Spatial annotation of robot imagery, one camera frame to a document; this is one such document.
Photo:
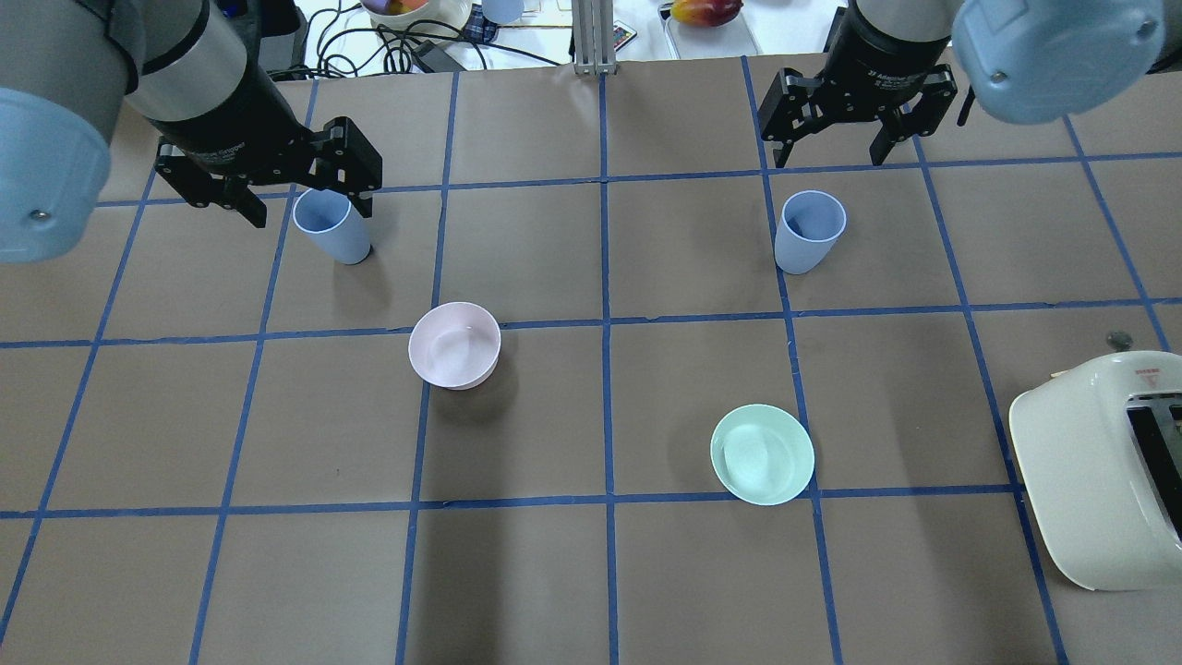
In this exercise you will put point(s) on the beige bowl with blocks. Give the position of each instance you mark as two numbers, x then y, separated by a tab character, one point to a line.
439	20

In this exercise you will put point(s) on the pink bowl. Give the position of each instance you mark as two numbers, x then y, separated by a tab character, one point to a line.
455	346

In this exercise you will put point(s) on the blue cup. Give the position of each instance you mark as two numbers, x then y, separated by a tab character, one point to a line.
333	224
811	222

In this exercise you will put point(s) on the clear tray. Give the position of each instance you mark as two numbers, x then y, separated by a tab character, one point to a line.
700	41

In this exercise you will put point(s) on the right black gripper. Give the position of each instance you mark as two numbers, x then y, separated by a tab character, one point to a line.
885	57

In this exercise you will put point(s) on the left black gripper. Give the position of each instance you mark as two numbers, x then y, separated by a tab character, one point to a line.
224	113

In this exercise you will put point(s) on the aluminium frame post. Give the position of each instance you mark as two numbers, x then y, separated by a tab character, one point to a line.
594	38

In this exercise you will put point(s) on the remote control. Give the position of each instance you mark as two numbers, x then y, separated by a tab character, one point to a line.
623	34

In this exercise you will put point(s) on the white toaster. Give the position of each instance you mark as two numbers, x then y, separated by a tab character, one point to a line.
1098	449

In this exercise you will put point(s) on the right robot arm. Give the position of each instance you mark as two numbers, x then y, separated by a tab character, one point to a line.
1027	63

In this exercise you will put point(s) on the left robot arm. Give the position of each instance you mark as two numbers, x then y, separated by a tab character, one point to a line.
195	76

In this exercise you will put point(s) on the mango fruit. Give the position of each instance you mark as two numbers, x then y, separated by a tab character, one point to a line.
705	13

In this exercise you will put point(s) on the green bowl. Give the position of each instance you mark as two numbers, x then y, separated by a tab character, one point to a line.
762	454

